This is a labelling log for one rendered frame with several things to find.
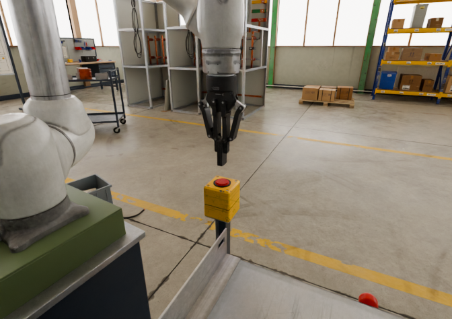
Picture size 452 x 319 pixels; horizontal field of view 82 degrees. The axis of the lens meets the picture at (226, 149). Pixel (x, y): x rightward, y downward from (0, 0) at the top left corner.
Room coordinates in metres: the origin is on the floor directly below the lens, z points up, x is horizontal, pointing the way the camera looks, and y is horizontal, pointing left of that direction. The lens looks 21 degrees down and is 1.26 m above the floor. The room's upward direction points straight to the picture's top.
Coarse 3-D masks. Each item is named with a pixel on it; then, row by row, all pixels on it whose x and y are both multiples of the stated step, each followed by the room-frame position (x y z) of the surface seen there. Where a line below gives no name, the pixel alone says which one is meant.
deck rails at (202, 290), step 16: (224, 240) 0.43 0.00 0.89; (208, 256) 0.36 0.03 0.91; (224, 256) 0.42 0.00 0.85; (192, 272) 0.32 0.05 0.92; (208, 272) 0.36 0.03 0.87; (224, 272) 0.38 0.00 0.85; (192, 288) 0.32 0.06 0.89; (208, 288) 0.35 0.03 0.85; (224, 288) 0.35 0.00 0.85; (176, 304) 0.28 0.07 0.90; (192, 304) 0.31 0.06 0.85; (208, 304) 0.32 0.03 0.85
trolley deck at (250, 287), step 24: (240, 264) 0.41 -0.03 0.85; (240, 288) 0.35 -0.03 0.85; (264, 288) 0.35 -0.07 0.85; (288, 288) 0.35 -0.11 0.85; (312, 288) 0.35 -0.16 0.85; (216, 312) 0.30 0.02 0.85; (240, 312) 0.30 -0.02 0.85; (264, 312) 0.30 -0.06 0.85; (288, 312) 0.30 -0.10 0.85; (312, 312) 0.30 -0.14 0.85; (336, 312) 0.30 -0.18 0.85; (360, 312) 0.30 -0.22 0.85; (384, 312) 0.30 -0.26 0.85
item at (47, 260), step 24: (72, 192) 0.71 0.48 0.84; (96, 216) 0.58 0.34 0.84; (120, 216) 0.61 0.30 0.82; (48, 240) 0.49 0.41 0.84; (72, 240) 0.50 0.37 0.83; (96, 240) 0.54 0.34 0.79; (0, 264) 0.41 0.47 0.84; (24, 264) 0.41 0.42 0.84; (48, 264) 0.45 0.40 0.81; (72, 264) 0.49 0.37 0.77; (0, 288) 0.37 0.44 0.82; (24, 288) 0.40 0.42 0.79; (0, 312) 0.36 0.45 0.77
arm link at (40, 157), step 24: (0, 120) 0.56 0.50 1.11; (24, 120) 0.56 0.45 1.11; (0, 144) 0.51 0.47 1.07; (24, 144) 0.53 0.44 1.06; (48, 144) 0.57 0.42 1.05; (0, 168) 0.49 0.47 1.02; (24, 168) 0.51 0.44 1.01; (48, 168) 0.55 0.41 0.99; (0, 192) 0.49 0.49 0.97; (24, 192) 0.50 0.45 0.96; (48, 192) 0.54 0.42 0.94; (0, 216) 0.49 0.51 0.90; (24, 216) 0.50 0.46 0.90
